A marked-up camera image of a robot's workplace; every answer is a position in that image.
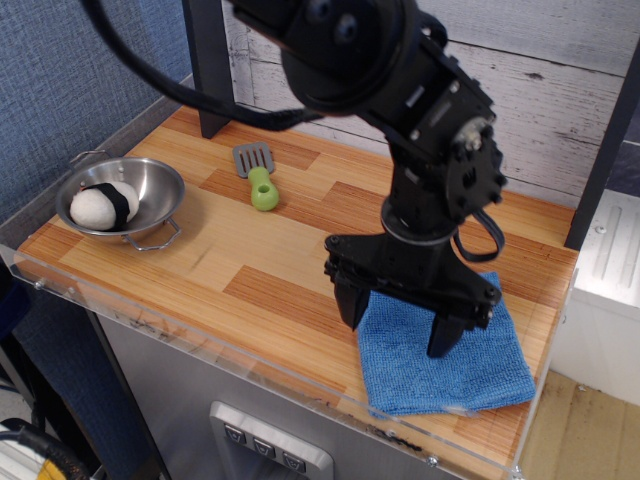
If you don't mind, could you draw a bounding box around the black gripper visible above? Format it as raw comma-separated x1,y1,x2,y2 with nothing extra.
325,234,501,357

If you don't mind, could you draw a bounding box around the white grooved side cabinet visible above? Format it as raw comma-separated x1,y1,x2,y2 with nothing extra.
550,190,639,405

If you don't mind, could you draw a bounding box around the white rice ball toy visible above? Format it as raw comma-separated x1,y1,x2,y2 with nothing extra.
70,182,139,231

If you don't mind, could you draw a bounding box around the stainless steel bowl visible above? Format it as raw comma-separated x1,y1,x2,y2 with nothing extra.
55,157,186,252

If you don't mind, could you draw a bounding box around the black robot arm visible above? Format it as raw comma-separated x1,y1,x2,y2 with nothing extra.
234,1,506,358

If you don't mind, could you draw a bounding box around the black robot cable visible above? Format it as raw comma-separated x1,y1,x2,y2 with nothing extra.
81,0,321,133

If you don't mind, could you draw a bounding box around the green handled grey spatula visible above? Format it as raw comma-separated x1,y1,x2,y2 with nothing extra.
232,141,280,212

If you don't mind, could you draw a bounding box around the clear acrylic edge guard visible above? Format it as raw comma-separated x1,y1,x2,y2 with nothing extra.
0,243,579,480

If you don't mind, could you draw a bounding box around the blue microfiber cloth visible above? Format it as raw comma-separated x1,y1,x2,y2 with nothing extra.
357,292,536,417

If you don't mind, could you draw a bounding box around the silver button control panel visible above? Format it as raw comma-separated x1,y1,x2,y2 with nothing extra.
209,401,335,479

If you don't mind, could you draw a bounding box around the yellow object at corner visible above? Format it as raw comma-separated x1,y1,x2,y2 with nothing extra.
36,460,66,480

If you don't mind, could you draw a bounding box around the black left vertical post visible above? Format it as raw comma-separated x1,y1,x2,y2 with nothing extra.
182,0,236,107

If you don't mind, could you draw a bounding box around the black right vertical post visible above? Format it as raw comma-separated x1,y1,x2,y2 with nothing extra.
564,45,639,251

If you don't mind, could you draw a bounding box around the black vertical post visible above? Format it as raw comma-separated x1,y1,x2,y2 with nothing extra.
182,0,236,107
564,45,639,251

